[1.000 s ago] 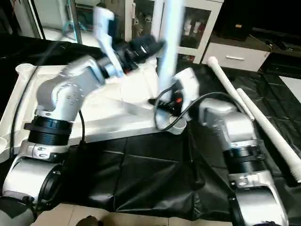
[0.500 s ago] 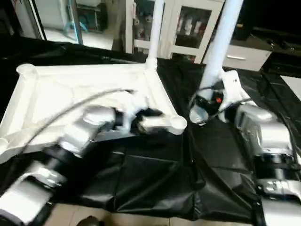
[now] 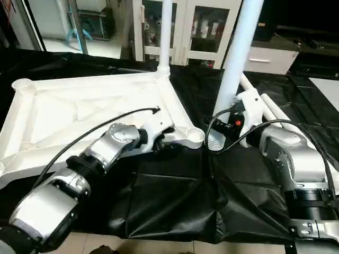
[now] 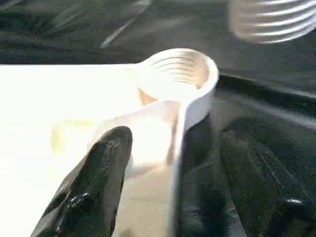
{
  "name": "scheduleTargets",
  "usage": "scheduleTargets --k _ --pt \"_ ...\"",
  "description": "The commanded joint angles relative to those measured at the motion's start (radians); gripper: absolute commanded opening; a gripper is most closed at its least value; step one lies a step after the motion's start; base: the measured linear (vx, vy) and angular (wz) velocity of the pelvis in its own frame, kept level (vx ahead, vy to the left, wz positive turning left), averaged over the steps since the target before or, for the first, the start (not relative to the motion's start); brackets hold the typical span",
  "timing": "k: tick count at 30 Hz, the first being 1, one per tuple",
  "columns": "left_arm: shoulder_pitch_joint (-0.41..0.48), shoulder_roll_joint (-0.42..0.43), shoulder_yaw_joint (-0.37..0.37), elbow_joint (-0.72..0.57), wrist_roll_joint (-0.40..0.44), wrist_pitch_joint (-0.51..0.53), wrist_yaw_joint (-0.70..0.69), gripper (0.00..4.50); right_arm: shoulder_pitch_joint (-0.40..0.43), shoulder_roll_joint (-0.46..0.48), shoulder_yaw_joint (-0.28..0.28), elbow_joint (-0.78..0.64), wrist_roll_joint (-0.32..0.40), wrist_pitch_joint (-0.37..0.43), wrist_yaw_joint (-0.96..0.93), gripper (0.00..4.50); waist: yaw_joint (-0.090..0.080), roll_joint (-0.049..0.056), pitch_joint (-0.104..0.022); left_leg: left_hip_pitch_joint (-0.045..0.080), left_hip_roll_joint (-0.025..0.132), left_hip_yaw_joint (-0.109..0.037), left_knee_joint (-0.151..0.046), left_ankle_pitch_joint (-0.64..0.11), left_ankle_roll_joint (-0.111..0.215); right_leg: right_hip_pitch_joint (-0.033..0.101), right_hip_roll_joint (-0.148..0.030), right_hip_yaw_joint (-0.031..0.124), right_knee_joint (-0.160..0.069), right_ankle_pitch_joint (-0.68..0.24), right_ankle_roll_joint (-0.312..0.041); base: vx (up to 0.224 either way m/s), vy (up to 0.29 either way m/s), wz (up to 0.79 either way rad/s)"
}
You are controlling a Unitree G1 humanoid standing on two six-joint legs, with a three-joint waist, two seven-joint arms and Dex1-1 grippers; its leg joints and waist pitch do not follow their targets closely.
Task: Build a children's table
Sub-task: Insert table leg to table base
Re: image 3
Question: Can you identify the black work mat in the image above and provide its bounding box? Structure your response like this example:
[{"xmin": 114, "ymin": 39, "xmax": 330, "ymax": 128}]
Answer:
[{"xmin": 0, "ymin": 49, "xmax": 339, "ymax": 245}]

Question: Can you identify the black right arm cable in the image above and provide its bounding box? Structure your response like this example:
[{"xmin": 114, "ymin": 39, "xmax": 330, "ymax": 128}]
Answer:
[{"xmin": 204, "ymin": 108, "xmax": 339, "ymax": 223}]

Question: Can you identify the white drawer unit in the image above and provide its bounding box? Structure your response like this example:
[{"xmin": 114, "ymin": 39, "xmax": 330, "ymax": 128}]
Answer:
[{"xmin": 222, "ymin": 46, "xmax": 300, "ymax": 75}]

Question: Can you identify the white plastic table top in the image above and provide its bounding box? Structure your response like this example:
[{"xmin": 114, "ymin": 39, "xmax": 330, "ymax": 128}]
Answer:
[{"xmin": 0, "ymin": 71, "xmax": 205, "ymax": 189}]

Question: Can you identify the black low shelf unit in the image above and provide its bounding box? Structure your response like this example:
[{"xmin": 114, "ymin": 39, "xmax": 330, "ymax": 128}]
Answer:
[{"xmin": 254, "ymin": 0, "xmax": 339, "ymax": 80}]

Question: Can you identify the white plastic table leg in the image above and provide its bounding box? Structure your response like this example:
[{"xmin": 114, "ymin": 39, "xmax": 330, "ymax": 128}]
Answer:
[
  {"xmin": 260, "ymin": 93, "xmax": 293, "ymax": 123},
  {"xmin": 206, "ymin": 0, "xmax": 264, "ymax": 153},
  {"xmin": 157, "ymin": 0, "xmax": 174, "ymax": 78},
  {"xmin": 239, "ymin": 73, "xmax": 278, "ymax": 123}
]

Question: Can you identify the white glass door cabinet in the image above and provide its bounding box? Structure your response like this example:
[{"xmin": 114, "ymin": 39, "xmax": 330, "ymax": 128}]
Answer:
[{"xmin": 132, "ymin": 0, "xmax": 243, "ymax": 69}]

